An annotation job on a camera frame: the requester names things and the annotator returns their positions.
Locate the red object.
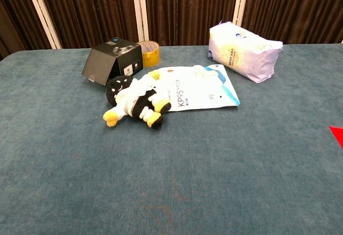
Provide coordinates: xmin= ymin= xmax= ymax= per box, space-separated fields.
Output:
xmin=329 ymin=125 xmax=343 ymax=149

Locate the yellow packing tape roll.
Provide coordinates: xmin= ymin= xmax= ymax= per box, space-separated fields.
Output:
xmin=136 ymin=41 xmax=160 ymax=68

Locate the white KP95 mask package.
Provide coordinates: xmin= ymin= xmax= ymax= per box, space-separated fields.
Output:
xmin=139 ymin=64 xmax=241 ymax=112

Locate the black white plush toy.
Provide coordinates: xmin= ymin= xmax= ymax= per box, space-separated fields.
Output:
xmin=102 ymin=71 xmax=172 ymax=130

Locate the black cardboard box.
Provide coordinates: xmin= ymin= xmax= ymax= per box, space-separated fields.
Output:
xmin=81 ymin=37 xmax=143 ymax=86

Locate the white tissue paper pack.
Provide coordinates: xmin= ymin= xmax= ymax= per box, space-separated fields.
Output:
xmin=207 ymin=20 xmax=284 ymax=84

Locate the brown pleated curtain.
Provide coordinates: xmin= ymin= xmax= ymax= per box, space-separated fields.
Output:
xmin=0 ymin=0 xmax=343 ymax=60

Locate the white partition frame post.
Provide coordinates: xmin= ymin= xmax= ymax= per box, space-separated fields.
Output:
xmin=23 ymin=0 xmax=63 ymax=50
xmin=232 ymin=0 xmax=251 ymax=26
xmin=131 ymin=0 xmax=150 ymax=42

